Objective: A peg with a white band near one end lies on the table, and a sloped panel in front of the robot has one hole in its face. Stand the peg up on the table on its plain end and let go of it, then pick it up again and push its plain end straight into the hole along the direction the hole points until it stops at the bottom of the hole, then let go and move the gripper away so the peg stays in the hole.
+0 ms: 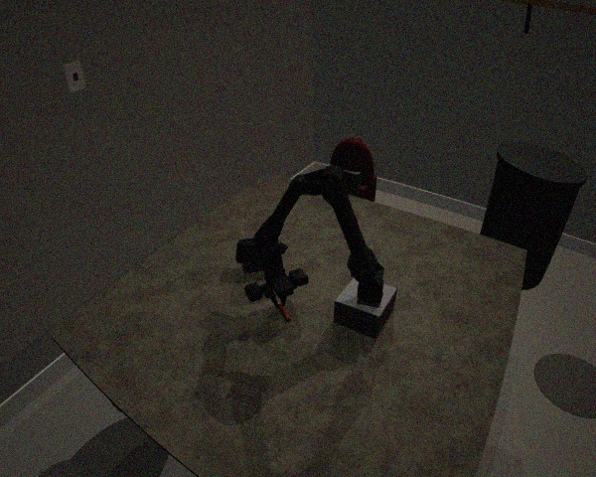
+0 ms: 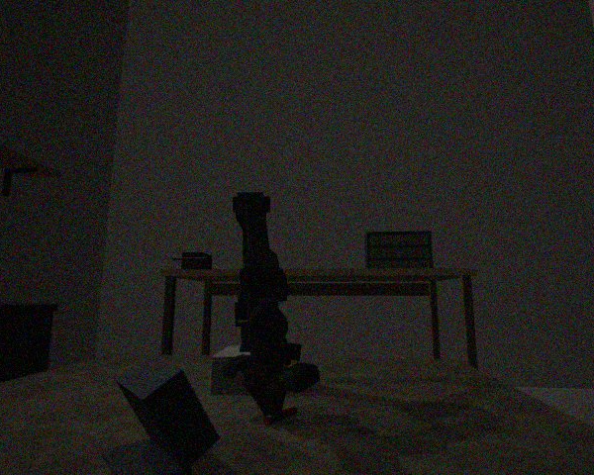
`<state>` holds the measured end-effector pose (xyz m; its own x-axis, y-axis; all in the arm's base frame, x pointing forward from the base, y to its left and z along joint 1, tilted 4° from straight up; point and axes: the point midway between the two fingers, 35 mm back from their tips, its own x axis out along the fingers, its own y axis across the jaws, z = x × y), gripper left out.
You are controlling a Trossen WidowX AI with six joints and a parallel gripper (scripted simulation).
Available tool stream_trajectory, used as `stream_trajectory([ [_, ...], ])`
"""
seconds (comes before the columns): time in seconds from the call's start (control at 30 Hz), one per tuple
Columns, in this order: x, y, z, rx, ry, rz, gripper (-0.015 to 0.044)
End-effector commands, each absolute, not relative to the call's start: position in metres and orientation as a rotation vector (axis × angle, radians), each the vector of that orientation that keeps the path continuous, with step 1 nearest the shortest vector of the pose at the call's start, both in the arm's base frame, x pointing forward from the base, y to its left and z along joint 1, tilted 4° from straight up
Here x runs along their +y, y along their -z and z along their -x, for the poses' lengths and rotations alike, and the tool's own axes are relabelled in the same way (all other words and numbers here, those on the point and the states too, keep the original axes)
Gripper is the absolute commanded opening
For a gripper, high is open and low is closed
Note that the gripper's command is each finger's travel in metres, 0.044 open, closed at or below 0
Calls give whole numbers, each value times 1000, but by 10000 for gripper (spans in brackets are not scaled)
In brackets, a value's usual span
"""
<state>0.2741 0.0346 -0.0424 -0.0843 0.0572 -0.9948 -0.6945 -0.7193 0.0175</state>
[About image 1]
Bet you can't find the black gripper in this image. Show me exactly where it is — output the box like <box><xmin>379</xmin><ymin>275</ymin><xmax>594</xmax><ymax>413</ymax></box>
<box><xmin>244</xmin><ymin>263</ymin><xmax>309</xmax><ymax>309</ymax></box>

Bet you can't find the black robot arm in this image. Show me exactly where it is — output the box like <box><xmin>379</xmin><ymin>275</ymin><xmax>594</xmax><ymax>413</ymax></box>
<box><xmin>235</xmin><ymin>165</ymin><xmax>384</xmax><ymax>308</ymax></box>

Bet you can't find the red peg with white band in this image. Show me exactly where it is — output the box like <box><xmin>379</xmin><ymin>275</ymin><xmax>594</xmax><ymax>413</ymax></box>
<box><xmin>277</xmin><ymin>301</ymin><xmax>290</xmax><ymax>322</ymax></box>

